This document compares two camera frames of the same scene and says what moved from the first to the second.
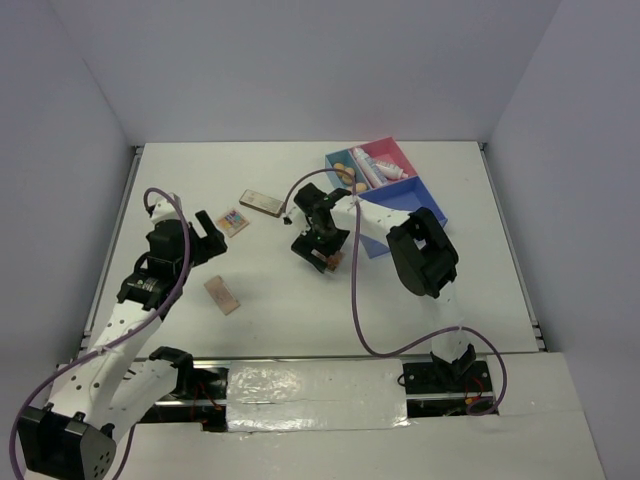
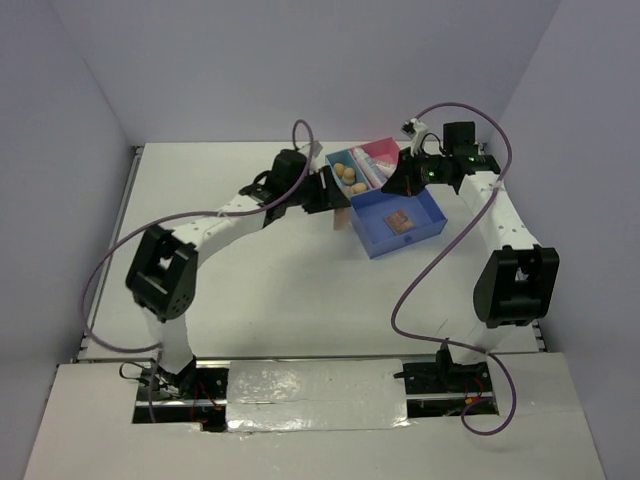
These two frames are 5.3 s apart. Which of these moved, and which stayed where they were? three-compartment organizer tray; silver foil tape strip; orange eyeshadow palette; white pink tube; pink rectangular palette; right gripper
Moved: orange eyeshadow palette; pink rectangular palette; right gripper
Stayed: silver foil tape strip; white pink tube; three-compartment organizer tray
